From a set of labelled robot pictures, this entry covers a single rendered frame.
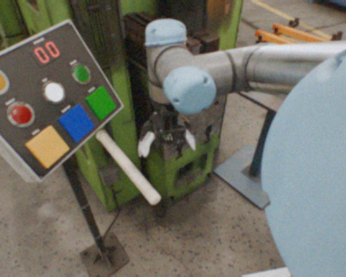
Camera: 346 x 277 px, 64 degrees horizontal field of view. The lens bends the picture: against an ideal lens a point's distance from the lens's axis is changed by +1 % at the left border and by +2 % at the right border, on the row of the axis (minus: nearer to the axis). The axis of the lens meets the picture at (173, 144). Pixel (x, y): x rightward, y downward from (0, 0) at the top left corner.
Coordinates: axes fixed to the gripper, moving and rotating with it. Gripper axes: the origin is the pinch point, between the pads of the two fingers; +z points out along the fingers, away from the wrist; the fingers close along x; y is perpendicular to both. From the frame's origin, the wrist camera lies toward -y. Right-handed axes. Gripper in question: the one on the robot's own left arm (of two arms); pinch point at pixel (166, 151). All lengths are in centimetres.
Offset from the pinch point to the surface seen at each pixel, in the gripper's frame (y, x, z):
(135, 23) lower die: -76, -1, -6
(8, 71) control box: -9.0, -33.8, -23.1
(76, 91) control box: -14.3, -22.1, -13.0
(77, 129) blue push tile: -6.0, -22.8, -6.4
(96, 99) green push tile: -15.1, -17.4, -9.1
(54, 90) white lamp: -10.9, -26.3, -16.0
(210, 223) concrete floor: -25, 29, 93
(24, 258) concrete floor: -24, -75, 93
